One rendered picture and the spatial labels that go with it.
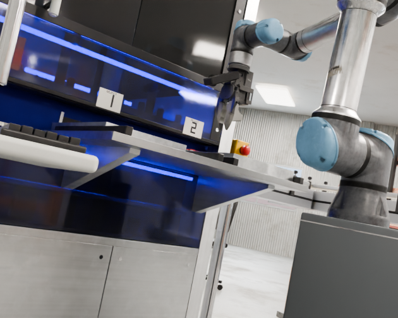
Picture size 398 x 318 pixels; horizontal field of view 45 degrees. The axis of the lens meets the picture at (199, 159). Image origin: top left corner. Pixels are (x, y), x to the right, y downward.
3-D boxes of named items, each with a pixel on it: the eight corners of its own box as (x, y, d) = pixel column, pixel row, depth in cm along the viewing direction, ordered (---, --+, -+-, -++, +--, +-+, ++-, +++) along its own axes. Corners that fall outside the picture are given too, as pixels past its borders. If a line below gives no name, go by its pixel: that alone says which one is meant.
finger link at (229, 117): (243, 132, 153) (246, 104, 155) (229, 127, 150) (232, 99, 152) (237, 133, 156) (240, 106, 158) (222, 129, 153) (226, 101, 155)
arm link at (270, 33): (295, 25, 149) (272, 33, 159) (267, 12, 144) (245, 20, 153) (290, 49, 148) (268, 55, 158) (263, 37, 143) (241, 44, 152)
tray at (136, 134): (50, 134, 146) (52, 122, 146) (122, 152, 162) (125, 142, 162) (103, 135, 119) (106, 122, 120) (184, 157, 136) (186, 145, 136)
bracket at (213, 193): (191, 211, 171) (198, 175, 173) (197, 212, 173) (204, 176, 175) (261, 226, 145) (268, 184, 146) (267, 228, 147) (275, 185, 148)
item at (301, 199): (207, 184, 188) (215, 145, 189) (183, 180, 200) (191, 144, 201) (313, 209, 231) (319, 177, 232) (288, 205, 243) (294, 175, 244)
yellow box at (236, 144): (221, 156, 188) (225, 138, 189) (234, 160, 193) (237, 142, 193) (234, 157, 182) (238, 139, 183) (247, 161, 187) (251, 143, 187)
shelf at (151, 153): (32, 136, 142) (33, 129, 143) (207, 179, 186) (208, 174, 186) (112, 139, 105) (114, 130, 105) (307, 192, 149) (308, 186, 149)
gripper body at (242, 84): (251, 106, 156) (258, 70, 157) (230, 99, 151) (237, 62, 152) (236, 108, 162) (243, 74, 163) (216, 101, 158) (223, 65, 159)
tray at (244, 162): (162, 159, 158) (163, 149, 159) (219, 174, 174) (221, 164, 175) (231, 165, 132) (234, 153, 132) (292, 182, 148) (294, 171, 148)
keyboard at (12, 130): (-20, 140, 111) (-17, 130, 111) (42, 153, 117) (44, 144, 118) (-1, 134, 76) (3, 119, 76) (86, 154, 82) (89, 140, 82)
